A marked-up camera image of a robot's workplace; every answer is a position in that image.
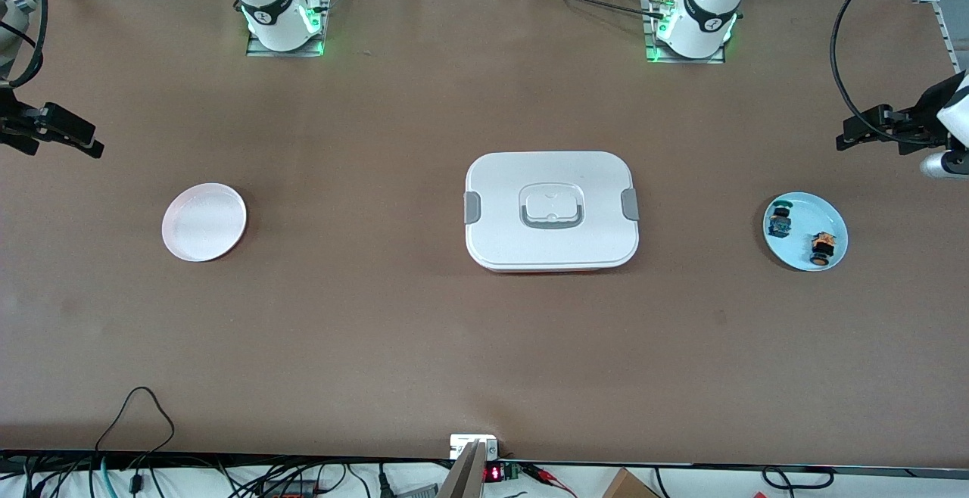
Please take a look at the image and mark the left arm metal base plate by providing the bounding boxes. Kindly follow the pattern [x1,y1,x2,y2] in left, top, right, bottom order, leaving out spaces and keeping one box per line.
[642,0,728,65]

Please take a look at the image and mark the black coiled cable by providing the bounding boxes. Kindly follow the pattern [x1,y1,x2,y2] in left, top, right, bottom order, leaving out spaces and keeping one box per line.
[761,466,835,490]

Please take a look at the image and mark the thin black looped cable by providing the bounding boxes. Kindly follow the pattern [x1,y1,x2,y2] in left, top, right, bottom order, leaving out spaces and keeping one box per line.
[95,386,176,493]

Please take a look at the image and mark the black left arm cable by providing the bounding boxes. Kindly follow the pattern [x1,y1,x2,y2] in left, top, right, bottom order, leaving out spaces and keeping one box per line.
[830,0,899,117]

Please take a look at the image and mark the green push button switch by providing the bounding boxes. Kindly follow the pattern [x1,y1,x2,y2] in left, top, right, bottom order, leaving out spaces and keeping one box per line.
[766,203,794,239]

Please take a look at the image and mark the pink round plate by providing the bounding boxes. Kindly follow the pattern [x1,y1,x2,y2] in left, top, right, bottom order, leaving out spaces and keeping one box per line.
[162,182,248,263]

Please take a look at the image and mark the red clip test leads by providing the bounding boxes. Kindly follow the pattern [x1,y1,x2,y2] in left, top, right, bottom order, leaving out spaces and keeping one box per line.
[522,464,576,497]

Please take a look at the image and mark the brown cardboard box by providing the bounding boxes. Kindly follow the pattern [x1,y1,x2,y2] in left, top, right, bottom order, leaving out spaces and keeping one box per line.
[602,468,659,498]

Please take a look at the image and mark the perforated aluminium bracket strip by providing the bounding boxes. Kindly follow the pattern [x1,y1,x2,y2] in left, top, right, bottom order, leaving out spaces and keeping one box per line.
[908,0,962,75]

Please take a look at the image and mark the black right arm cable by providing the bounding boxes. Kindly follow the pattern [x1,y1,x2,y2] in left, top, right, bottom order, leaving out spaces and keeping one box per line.
[0,0,49,89]

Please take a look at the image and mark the small white metal bracket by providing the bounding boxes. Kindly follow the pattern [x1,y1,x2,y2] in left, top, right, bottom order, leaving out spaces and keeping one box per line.
[450,434,499,459]

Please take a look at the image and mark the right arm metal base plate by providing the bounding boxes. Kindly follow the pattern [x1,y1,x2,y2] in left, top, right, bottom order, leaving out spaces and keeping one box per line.
[246,0,334,58]

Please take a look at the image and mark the aluminium profile bar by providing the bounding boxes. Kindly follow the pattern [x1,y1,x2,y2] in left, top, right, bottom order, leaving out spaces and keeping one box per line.
[438,440,487,498]

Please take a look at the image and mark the light blue round plate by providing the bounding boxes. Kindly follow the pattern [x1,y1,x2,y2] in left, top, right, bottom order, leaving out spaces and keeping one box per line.
[762,191,849,272]

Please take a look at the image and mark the white lunch box grey latches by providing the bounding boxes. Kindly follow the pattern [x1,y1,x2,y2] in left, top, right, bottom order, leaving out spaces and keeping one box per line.
[463,151,640,273]

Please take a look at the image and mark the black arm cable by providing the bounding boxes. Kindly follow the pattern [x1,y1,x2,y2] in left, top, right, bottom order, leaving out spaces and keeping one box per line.
[830,0,899,117]
[0,0,49,89]

